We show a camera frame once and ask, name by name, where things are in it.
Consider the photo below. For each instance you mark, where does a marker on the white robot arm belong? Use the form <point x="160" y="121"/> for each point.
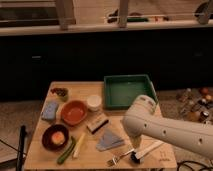
<point x="139" y="120"/>

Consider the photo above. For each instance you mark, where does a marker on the white handled black brush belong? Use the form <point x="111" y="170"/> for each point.
<point x="138" y="155"/>

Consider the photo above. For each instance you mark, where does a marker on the wooden black eraser block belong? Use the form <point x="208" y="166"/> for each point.
<point x="96" y="123"/>

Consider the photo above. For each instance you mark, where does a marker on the green plastic tray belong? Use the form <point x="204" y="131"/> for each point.
<point x="121" y="90"/>

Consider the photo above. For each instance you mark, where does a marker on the silver fork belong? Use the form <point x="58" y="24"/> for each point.
<point x="116" y="159"/>

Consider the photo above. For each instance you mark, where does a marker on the green toy cucumber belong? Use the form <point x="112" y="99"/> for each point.
<point x="67" y="152"/>

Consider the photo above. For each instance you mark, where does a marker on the wooden table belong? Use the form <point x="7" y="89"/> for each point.
<point x="40" y="159"/>

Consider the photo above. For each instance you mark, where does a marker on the white cup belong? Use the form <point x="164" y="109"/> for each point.
<point x="94" y="102"/>

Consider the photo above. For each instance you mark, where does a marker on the blue sponge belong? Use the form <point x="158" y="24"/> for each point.
<point x="49" y="111"/>

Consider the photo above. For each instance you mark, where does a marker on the light blue towel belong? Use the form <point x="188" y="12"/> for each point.
<point x="109" y="140"/>

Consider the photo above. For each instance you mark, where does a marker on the pale yellow toy stick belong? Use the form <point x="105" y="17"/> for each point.
<point x="78" y="145"/>

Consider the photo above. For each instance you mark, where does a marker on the small bowl with dark food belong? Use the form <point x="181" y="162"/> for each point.
<point x="62" y="93"/>

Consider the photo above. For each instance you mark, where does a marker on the wooden railing shelf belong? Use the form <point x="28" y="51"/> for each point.
<point x="36" y="17"/>

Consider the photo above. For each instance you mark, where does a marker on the bottles cluster on floor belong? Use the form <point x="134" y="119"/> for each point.
<point x="196" y="109"/>

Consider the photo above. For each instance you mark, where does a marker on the dark brown bowl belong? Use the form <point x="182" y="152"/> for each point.
<point x="46" y="138"/>

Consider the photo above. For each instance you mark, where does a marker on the yellow orange toy food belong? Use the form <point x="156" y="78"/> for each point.
<point x="58" y="138"/>

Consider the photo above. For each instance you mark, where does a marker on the orange bowl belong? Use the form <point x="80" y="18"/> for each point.
<point x="73" y="112"/>

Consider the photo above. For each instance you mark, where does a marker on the black pole stand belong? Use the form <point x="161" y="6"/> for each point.
<point x="20" y="152"/>

